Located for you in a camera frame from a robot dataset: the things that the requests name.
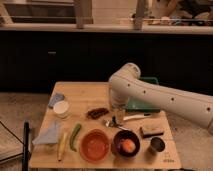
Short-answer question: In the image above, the dark red grape bunch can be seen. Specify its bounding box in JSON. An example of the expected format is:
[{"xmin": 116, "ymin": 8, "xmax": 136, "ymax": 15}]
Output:
[{"xmin": 87, "ymin": 108, "xmax": 109, "ymax": 119}]

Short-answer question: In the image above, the dark bowl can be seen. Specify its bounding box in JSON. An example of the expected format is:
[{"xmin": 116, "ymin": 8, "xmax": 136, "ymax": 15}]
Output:
[{"xmin": 111, "ymin": 130, "xmax": 140, "ymax": 157}]

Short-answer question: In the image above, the green chili pepper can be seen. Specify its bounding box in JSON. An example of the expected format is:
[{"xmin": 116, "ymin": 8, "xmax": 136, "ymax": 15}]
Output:
[{"xmin": 69, "ymin": 123, "xmax": 82, "ymax": 152}]

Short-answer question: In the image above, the small metal cup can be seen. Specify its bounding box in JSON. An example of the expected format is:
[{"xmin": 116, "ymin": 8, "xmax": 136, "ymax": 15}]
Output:
[{"xmin": 149, "ymin": 137, "xmax": 165, "ymax": 154}]

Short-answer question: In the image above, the orange plastic bowl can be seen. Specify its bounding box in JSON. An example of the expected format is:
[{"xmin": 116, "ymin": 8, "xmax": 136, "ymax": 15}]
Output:
[{"xmin": 79, "ymin": 129, "xmax": 110, "ymax": 163}]

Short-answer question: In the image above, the white spoon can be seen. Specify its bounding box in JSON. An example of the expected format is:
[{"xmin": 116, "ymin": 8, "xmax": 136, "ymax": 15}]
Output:
[{"xmin": 123, "ymin": 114, "xmax": 151, "ymax": 121}]

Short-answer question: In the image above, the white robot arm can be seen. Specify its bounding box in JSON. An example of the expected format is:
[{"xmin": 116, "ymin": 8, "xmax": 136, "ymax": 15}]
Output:
[{"xmin": 108, "ymin": 63, "xmax": 213, "ymax": 135}]

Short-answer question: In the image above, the green plastic tray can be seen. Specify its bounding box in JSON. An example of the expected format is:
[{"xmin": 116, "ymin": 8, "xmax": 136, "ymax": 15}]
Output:
[{"xmin": 126, "ymin": 77, "xmax": 160, "ymax": 113}]

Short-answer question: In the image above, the black pole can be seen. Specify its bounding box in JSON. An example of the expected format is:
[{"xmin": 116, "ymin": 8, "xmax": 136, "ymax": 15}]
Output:
[{"xmin": 22, "ymin": 122, "xmax": 30, "ymax": 171}]

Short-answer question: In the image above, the yellow corn cob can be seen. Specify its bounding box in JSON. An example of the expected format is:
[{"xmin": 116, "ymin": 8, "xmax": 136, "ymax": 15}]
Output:
[{"xmin": 57, "ymin": 132, "xmax": 68, "ymax": 162}]

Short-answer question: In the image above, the light blue cloth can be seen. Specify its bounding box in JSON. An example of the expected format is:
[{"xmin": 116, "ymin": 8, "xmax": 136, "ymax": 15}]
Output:
[{"xmin": 32, "ymin": 121, "xmax": 60, "ymax": 145}]

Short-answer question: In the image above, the white paper cup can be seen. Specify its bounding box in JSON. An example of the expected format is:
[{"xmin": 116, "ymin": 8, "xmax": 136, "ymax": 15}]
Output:
[{"xmin": 53, "ymin": 101, "xmax": 69, "ymax": 119}]

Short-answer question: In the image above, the orange fruit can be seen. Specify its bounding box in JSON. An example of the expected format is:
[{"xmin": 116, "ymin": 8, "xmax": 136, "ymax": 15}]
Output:
[{"xmin": 122, "ymin": 139, "xmax": 136, "ymax": 153}]

